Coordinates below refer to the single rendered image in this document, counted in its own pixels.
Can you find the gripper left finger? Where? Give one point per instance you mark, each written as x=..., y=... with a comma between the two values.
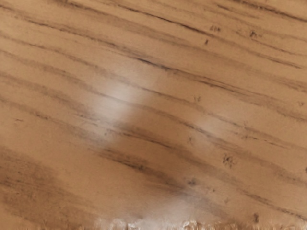
x=133, y=226

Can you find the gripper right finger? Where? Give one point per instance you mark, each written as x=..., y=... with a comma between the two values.
x=190, y=226

